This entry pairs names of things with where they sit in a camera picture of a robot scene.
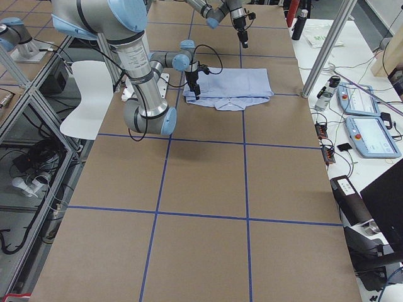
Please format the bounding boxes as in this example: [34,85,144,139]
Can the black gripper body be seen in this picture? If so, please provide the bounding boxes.
[185,71,201,100]
[237,28,249,48]

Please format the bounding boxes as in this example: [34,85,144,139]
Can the light blue striped shirt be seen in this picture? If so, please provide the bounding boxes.
[183,67,274,111]

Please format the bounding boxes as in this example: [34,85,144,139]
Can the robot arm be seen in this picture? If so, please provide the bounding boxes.
[185,0,256,48]
[52,0,200,135]

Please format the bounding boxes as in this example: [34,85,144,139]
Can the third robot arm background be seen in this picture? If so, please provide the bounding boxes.
[1,17,47,64]

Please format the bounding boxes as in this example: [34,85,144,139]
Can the black thermos bottle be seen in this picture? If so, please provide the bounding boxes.
[292,9,309,41]

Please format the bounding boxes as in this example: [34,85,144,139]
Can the white plastic chair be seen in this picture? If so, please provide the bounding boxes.
[60,60,114,140]

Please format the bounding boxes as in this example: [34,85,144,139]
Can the clear water bottle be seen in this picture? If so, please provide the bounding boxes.
[314,75,341,111]

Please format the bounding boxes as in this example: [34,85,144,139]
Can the upper teach pendant tablet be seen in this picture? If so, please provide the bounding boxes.
[336,82,380,116]

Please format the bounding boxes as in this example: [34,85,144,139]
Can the teach pendant tablet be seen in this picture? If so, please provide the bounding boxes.
[336,82,380,116]
[345,116,401,159]

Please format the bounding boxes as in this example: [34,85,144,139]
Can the lower teach pendant tablet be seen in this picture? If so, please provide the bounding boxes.
[345,116,401,159]

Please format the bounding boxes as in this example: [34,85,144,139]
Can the black monitor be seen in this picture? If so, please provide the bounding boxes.
[360,160,402,252]

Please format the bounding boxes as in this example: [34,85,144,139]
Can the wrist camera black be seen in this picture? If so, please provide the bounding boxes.
[198,64,210,75]
[245,12,256,20]

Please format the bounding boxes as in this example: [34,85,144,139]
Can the aluminium frame post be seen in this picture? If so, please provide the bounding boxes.
[301,0,357,98]

